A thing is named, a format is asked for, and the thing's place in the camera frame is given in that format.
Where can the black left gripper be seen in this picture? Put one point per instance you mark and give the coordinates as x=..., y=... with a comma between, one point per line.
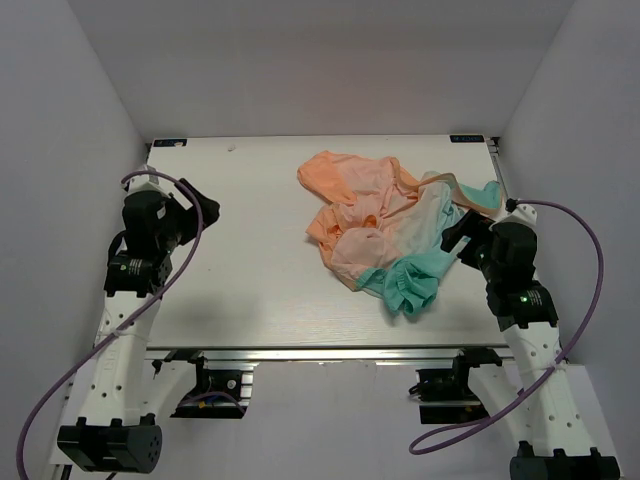
x=211, y=208

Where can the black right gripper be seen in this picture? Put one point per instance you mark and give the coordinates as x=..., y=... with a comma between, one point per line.
x=472, y=225

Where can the orange and teal jacket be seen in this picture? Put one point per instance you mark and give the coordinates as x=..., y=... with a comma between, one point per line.
x=380, y=229

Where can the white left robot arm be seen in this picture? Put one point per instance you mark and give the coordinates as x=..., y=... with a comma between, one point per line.
x=118, y=427

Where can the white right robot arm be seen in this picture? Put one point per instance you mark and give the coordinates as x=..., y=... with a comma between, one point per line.
x=541, y=417

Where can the blue label left corner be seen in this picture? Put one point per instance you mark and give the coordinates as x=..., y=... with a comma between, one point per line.
x=169, y=143

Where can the blue label corner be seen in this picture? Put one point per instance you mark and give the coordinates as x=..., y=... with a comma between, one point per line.
x=466, y=138
x=169, y=143

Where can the blue label right corner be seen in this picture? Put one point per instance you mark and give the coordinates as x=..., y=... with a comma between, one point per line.
x=466, y=138

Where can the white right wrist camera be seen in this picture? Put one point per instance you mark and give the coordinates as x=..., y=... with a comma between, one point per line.
x=522, y=214

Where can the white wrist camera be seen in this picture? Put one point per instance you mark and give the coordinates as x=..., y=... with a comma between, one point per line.
x=522, y=214
x=143, y=179

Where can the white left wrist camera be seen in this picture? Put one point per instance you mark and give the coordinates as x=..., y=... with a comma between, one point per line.
x=143, y=179

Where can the aluminium table right rail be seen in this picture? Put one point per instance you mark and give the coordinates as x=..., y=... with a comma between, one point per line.
x=493, y=145

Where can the aluminium table rail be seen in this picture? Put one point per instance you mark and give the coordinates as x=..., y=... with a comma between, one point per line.
x=493, y=145
x=320, y=354

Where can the aluminium table front rail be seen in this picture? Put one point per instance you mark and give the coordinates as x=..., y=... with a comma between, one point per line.
x=320, y=354

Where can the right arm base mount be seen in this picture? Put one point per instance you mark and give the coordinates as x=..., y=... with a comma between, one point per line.
x=443, y=394

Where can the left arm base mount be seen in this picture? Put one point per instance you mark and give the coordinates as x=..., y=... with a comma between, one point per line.
x=210, y=387

